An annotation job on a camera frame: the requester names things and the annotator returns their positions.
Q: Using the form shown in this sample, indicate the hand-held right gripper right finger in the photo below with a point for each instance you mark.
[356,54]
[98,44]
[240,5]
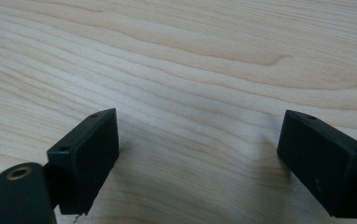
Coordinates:
[323,168]

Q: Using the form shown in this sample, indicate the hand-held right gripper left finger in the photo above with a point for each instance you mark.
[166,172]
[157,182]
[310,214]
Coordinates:
[86,161]

